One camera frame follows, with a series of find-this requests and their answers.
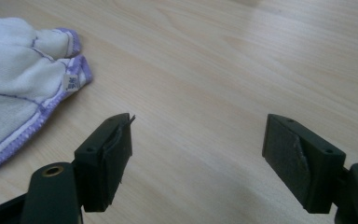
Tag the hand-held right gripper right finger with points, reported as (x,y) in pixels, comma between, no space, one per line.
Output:
(295,161)

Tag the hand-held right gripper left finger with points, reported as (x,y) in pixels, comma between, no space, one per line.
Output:
(105,161)

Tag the white towel with purple trim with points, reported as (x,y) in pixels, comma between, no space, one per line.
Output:
(15,84)

